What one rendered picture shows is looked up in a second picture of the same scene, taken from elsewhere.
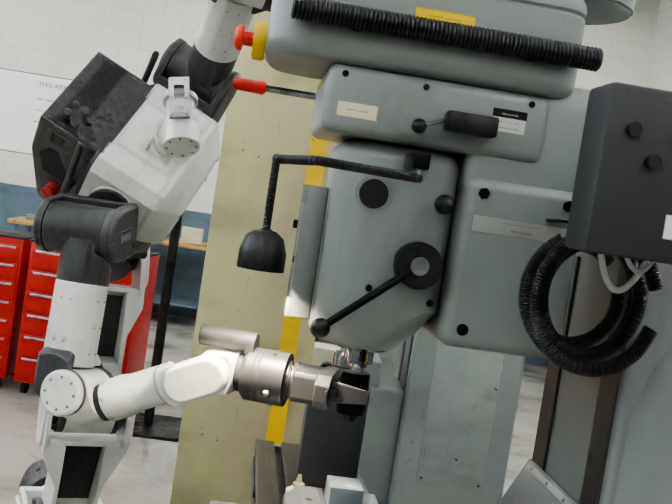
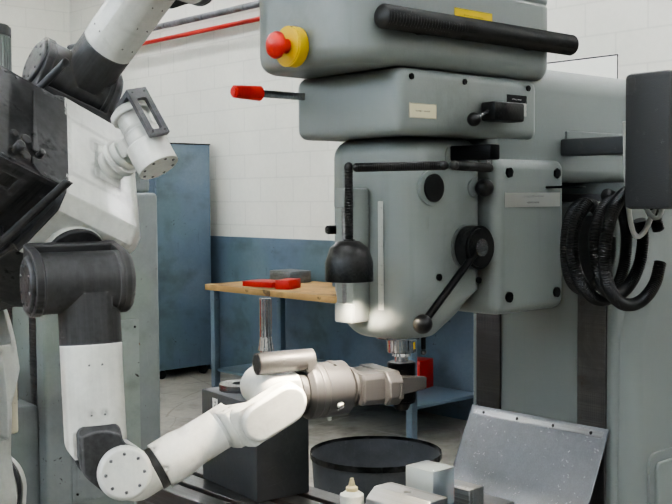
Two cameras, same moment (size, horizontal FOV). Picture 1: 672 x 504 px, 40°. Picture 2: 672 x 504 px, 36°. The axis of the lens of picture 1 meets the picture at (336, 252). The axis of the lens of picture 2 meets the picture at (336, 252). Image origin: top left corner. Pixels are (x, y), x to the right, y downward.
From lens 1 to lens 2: 1.05 m
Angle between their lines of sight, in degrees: 36
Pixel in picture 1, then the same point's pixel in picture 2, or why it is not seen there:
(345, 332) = not seen: hidden behind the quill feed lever
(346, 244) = (417, 240)
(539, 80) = (533, 66)
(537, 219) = (540, 188)
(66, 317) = (102, 386)
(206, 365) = (289, 393)
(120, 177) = (92, 213)
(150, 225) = not seen: hidden behind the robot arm
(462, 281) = (504, 254)
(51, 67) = not seen: outside the picture
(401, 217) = (452, 205)
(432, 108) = (470, 101)
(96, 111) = (36, 138)
